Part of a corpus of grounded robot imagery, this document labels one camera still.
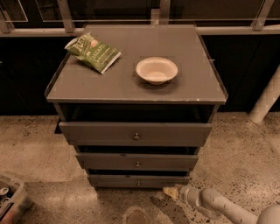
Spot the white slanted pole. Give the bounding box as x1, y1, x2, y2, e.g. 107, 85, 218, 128
248, 65, 280, 123

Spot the round floor drain cover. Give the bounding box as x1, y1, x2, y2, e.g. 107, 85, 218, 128
122, 206, 150, 224

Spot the grey middle drawer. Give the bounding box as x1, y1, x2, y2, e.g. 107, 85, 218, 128
75, 146, 198, 172

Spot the white paper bowl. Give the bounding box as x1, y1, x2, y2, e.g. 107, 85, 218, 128
136, 57, 179, 85

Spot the grey bottom drawer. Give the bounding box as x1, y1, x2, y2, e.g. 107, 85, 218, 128
87, 169, 190, 189

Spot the metal window railing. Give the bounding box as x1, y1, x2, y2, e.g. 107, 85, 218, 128
0, 0, 280, 37

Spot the green chip bag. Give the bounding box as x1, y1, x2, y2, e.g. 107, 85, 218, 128
65, 32, 121, 74

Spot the grey drawer cabinet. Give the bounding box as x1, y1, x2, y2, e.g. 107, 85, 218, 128
44, 24, 228, 179

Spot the grey top drawer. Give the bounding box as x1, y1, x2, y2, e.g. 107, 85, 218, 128
59, 104, 212, 147

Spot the grey drawer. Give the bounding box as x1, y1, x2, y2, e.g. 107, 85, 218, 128
87, 169, 190, 189
59, 104, 212, 147
75, 146, 198, 172

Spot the clear plastic storage bin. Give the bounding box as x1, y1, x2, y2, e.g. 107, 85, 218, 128
0, 172, 33, 224

